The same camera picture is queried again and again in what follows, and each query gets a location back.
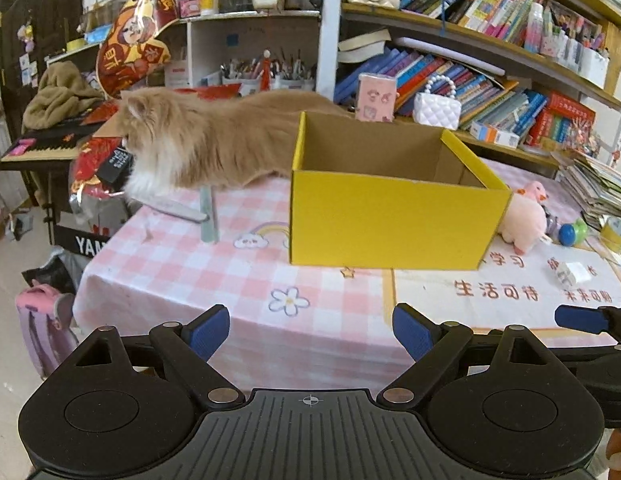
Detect black keyboard piano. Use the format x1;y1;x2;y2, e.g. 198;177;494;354
0;120;111;171

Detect pens in white cups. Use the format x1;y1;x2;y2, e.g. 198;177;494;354
219;50;316;93

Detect stack of thin booklets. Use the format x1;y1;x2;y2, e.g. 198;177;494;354
555;152;621;231

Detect pink pig plush toy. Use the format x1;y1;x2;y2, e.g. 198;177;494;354
495;192;551;256

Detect yellow cardboard box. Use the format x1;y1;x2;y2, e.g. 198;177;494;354
289;111;513;272

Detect yellow tape roll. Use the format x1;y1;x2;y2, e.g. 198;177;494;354
601;217;621;253

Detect white quilted handbag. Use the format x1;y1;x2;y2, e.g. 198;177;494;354
413;75;462;131

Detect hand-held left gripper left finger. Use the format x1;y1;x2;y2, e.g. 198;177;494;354
65;304;247;408

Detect brown fleece cloth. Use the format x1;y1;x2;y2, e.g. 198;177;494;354
23;60;104;133

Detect orange fluffy cat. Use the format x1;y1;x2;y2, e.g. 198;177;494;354
113;87;351;201

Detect small white box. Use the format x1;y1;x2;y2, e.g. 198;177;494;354
551;261;591;288

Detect pink sticker-covered cylinder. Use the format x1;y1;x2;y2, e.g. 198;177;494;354
355;73;397;123

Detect red foil gift bag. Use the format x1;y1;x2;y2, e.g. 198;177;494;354
98;0;178;98

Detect white pen holder box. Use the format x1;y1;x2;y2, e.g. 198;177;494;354
555;10;611;88

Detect grey nail file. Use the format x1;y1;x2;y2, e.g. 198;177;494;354
140;195;208;223

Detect row of slim colourful books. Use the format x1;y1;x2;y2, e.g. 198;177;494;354
391;0;546;48

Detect open thick book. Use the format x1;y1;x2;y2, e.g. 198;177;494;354
338;27;394;63

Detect green and blue frog toy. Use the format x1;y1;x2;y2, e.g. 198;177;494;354
558;217;589;248

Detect pink printed desk mat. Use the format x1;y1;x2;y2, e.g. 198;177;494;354
391;157;621;348

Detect red printed paper bag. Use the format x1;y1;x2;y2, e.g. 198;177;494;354
70;137;136;201

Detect orange and blue carton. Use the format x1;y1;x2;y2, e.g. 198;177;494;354
471;121;520;148

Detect long white case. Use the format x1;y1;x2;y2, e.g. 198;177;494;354
395;35;506;76

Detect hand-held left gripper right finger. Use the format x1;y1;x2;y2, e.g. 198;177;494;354
382;302;554;407

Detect wooden bookshelf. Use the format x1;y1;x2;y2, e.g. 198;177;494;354
315;0;621;171

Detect colourful hair clip stand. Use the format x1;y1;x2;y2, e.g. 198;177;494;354
585;130;611;161

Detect white cubby shelf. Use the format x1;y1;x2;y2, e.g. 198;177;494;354
163;10;321;91

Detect pink duck plush toy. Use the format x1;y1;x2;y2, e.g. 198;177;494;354
513;181;549;206

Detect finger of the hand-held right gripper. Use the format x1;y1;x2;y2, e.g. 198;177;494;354
555;301;621;347
541;346;621;363

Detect pink checkered tablecloth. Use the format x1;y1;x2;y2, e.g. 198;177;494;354
73;157;406;376

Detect small black box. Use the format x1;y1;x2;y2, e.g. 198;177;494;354
98;147;136;186

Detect teal ruler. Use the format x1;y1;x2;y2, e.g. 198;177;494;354
200;185;220;243

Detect pink backpack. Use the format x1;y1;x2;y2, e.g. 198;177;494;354
14;282;78;381

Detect black keyboard case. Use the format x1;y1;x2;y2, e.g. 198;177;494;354
53;222;111;261

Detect red boxed book set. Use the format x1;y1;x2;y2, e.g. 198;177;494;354
528;92;596;148

